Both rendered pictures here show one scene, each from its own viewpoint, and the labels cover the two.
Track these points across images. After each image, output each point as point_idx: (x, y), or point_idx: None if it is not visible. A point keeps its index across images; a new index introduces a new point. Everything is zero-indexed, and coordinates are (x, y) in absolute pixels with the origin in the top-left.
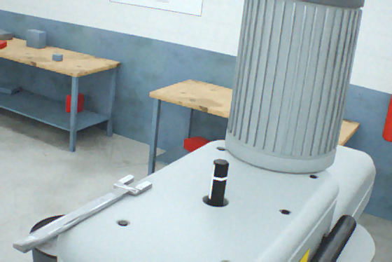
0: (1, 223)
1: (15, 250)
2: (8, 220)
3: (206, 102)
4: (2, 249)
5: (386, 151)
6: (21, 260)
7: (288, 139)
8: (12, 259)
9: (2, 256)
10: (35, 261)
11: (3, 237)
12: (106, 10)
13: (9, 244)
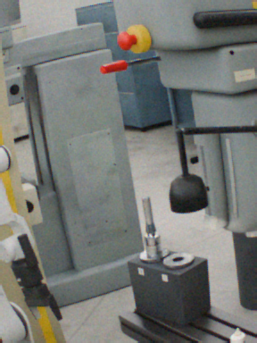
0: (217, 232)
1: (227, 251)
2: (224, 230)
3: None
4: (215, 252)
5: None
6: (232, 258)
7: None
8: (223, 258)
9: (215, 256)
10: (233, 233)
11: (218, 243)
12: None
13: (223, 247)
